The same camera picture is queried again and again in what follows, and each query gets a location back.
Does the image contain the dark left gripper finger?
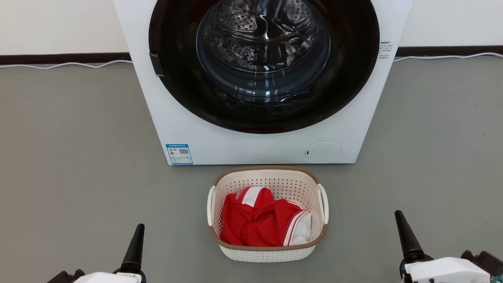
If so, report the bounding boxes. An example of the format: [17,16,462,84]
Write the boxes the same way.
[113,224,147,283]
[47,269,86,283]

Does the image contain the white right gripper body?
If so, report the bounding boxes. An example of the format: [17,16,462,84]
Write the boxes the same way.
[405,257,491,283]

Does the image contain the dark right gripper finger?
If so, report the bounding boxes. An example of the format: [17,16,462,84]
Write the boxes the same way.
[395,210,433,283]
[461,250,503,283]

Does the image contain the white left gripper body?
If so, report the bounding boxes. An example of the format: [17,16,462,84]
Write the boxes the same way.
[73,272,142,283]

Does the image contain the cream perforated laundry basket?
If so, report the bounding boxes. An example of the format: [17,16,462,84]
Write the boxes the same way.
[207,166,329,263]

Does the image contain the blue energy label sticker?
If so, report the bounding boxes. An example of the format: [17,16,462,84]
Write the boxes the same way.
[165,143,193,165]

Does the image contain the white front-load washing machine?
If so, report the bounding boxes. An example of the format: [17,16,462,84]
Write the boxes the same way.
[113,0,414,165]

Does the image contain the round white filter cover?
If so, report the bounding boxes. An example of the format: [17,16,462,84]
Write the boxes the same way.
[305,142,343,164]

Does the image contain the red and white garment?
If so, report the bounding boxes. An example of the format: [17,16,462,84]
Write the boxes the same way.
[219,186,312,247]

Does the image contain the round black washing machine door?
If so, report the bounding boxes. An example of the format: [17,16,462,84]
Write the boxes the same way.
[149,0,380,134]

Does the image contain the small printed text sticker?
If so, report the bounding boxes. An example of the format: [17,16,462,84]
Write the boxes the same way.
[378,40,393,60]

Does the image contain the steel washing machine drum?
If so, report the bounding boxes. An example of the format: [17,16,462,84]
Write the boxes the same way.
[212,0,315,75]

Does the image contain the black door latch handle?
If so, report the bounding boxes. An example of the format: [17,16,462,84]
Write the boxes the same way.
[149,53,165,77]

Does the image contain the white power cable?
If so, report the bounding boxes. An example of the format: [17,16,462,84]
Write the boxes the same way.
[393,52,503,62]
[0,60,133,70]

